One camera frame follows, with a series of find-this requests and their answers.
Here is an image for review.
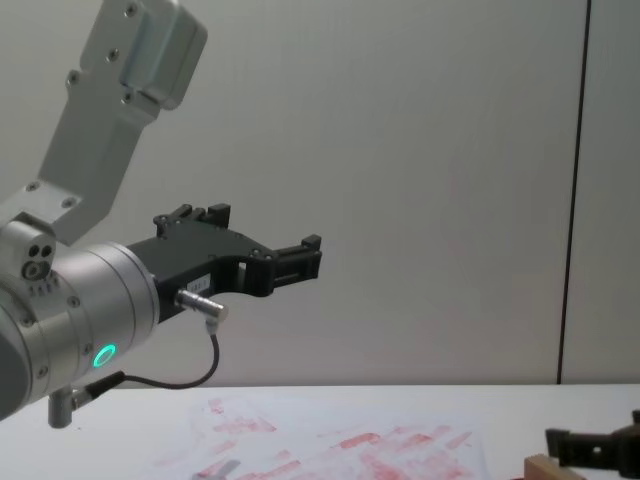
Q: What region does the white table cloth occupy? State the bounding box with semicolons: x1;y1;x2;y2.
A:
0;383;640;480

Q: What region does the small wooden block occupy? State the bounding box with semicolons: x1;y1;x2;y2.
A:
523;453;587;480

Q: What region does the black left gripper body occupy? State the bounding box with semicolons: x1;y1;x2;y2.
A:
124;225;275;324

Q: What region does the thin dark gripper cable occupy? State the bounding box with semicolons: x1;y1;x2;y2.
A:
47;288;232;430

